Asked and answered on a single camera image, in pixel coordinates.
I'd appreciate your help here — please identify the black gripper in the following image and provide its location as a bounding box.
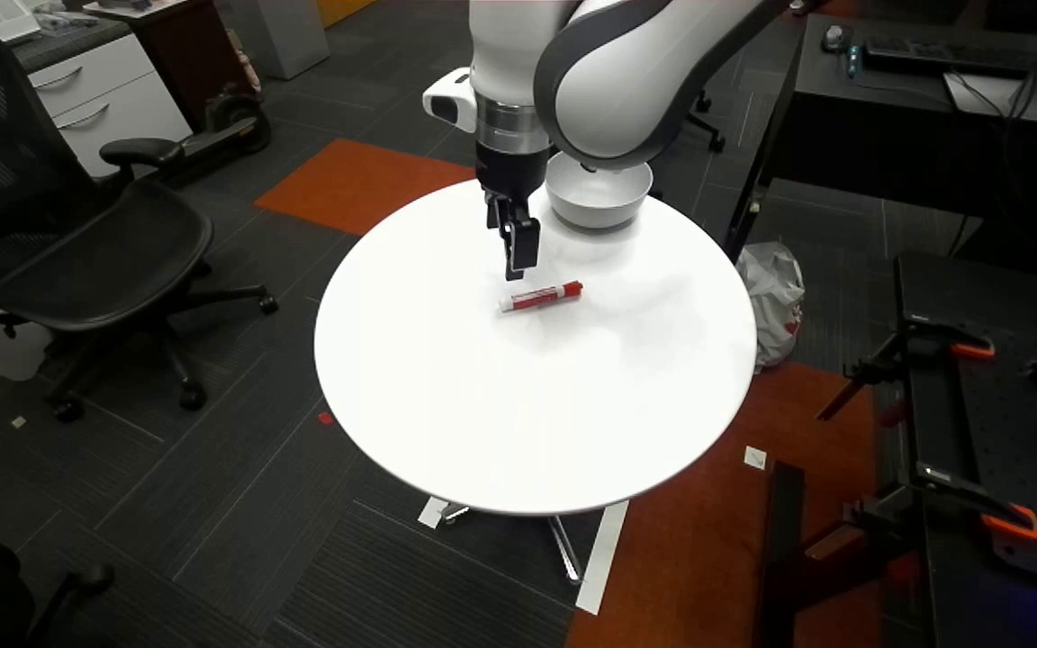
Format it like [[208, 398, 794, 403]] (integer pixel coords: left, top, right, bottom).
[[472, 141, 547, 285]]

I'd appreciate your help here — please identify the red Expo marker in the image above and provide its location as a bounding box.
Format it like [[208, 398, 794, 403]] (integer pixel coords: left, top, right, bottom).
[[502, 277, 592, 321]]

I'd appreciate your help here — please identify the grey bowl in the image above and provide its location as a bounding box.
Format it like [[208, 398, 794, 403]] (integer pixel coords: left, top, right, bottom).
[[543, 157, 655, 236]]

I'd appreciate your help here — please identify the white plastic bag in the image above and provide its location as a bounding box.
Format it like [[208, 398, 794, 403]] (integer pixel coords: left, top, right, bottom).
[[735, 239, 806, 371]]

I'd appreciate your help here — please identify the grey bin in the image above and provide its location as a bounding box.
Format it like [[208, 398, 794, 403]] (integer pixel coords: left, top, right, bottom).
[[217, 0, 331, 82]]

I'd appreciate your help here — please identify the black kick scooter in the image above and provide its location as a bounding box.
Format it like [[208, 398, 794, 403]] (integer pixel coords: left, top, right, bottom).
[[163, 87, 273, 183]]

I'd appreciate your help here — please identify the white table base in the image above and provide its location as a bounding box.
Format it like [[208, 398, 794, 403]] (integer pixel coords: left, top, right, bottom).
[[416, 493, 634, 619]]

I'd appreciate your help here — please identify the black office desk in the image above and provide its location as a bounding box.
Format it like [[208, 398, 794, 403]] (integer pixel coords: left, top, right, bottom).
[[721, 13, 1037, 255]]

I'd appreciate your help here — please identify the black mesh office chair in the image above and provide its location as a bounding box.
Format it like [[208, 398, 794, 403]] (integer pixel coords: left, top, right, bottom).
[[0, 16, 280, 424]]

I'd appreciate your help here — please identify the white drawer cabinet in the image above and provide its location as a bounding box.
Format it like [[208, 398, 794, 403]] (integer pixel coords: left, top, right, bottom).
[[11, 21, 200, 183]]

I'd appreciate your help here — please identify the black keyboard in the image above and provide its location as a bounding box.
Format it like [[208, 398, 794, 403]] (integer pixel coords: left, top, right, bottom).
[[859, 28, 1037, 82]]

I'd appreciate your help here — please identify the white paper sheet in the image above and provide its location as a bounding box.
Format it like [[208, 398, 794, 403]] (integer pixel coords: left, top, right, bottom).
[[945, 70, 1037, 131]]

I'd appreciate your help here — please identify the black workbench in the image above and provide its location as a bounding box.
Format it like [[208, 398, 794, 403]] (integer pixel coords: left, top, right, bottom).
[[892, 250, 1037, 648]]

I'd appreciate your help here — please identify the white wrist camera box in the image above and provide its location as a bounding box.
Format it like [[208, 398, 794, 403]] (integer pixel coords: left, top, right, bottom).
[[422, 64, 482, 131]]

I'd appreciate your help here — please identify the orange handled bar clamp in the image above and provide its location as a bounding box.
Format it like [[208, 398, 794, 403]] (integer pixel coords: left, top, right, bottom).
[[817, 315, 1002, 424], [848, 463, 1037, 571]]

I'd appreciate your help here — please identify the black upright post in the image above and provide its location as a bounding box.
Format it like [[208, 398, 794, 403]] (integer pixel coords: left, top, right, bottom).
[[757, 463, 811, 648]]

